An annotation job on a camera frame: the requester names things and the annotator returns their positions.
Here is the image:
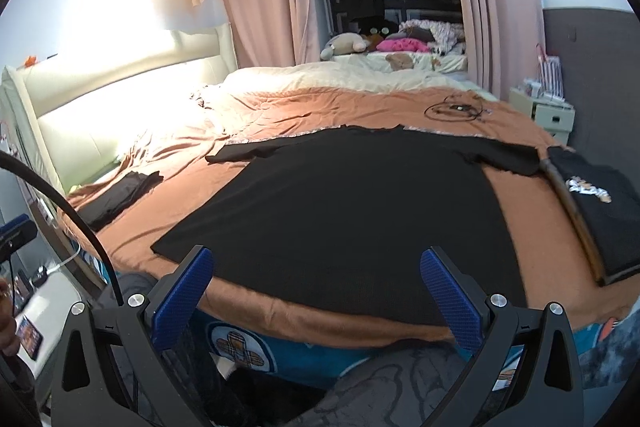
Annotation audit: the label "cream padded headboard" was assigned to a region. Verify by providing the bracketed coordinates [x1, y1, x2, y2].
[1, 23, 238, 193]

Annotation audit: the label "black t-shirt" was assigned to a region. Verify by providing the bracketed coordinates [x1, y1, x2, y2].
[152, 128, 539, 325]

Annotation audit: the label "black printed folded shirt stack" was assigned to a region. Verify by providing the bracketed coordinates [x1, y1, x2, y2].
[541, 146, 639, 286]

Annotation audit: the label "beige plush toy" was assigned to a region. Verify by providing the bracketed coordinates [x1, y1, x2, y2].
[320, 32, 370, 61]

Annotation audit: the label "red white paper bags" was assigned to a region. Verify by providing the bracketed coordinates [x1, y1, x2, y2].
[536, 43, 565, 101]

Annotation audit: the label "pink clothing pile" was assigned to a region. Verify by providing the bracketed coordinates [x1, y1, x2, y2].
[376, 38, 430, 53]

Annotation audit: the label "white bedside cabinet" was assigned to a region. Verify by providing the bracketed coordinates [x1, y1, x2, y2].
[509, 88, 575, 145]

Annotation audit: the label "person left hand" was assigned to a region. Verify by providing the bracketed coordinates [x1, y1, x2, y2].
[0, 279, 21, 357]

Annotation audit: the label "black coiled cable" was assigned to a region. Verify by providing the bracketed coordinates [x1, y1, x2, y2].
[423, 93, 485, 124]

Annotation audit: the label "orange-brown bed blanket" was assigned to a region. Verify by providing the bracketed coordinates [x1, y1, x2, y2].
[90, 87, 639, 349]

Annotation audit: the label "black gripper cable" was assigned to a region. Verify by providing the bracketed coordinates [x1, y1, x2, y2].
[0, 149, 125, 308]

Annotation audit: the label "black folded garment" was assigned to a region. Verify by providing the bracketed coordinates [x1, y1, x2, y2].
[78, 171, 164, 232]

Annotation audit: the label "smartphone on nightstand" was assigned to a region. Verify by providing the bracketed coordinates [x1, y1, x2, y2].
[16, 317, 43, 361]

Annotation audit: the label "cream duvet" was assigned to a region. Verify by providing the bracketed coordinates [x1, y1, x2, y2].
[222, 52, 497, 102]

